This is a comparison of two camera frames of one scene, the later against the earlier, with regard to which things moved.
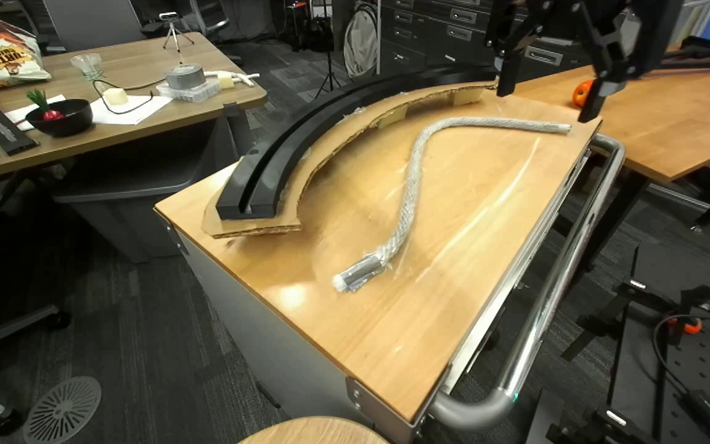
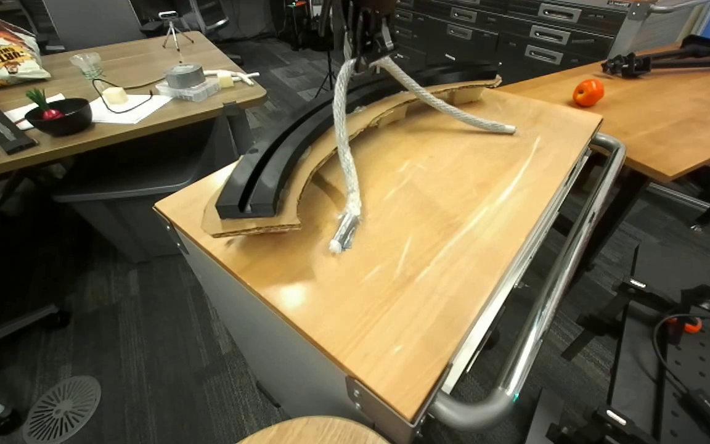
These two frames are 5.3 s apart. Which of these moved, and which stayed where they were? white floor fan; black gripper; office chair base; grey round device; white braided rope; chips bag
Moved: black gripper; white braided rope
Stayed: office chair base; chips bag; grey round device; white floor fan
